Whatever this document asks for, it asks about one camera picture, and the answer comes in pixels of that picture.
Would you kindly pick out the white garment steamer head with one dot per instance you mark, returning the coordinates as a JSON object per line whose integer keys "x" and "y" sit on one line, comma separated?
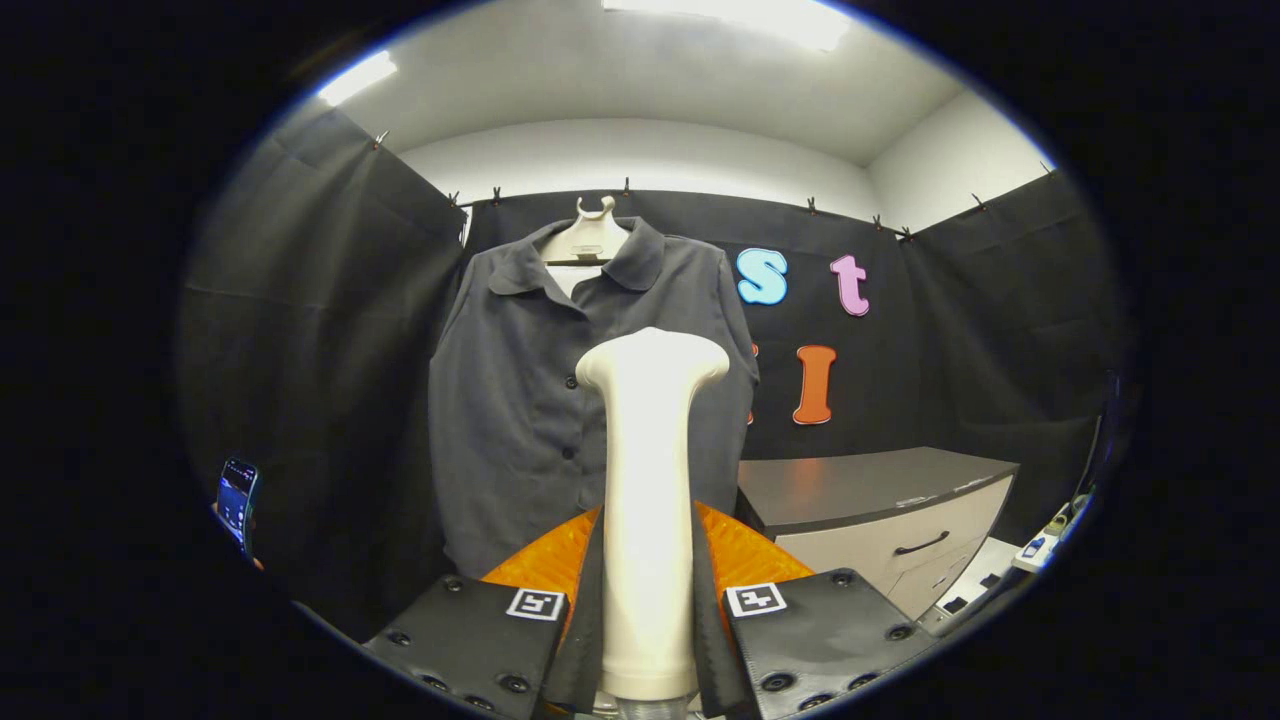
{"x": 648, "y": 480}

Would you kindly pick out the narrow ceiling light panel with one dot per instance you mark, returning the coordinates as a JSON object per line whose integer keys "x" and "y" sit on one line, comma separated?
{"x": 357, "y": 78}

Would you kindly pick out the grey top drawer cabinet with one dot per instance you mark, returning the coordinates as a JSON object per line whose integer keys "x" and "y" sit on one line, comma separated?
{"x": 860, "y": 480}

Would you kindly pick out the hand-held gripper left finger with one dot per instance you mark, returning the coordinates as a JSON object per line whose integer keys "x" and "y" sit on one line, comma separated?
{"x": 470, "y": 630}

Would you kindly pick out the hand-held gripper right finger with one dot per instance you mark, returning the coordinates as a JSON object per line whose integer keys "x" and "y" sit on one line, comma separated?
{"x": 820, "y": 630}

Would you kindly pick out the white power strip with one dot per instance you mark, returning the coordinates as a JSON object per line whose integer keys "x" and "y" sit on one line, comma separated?
{"x": 1040, "y": 550}

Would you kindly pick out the smartphone with lit screen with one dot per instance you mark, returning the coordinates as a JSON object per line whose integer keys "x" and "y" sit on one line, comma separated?
{"x": 237, "y": 500}

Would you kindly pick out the large ceiling light panel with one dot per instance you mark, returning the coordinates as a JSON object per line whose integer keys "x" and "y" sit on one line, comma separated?
{"x": 730, "y": 15}

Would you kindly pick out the dark grey button shirt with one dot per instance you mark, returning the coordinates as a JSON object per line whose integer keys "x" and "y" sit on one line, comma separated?
{"x": 500, "y": 400}

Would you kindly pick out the cream steamer hanger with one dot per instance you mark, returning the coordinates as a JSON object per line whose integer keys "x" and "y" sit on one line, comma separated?
{"x": 590, "y": 238}

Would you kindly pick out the row of black backdrop clips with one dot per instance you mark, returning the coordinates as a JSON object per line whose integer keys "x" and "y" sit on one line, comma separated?
{"x": 811, "y": 205}

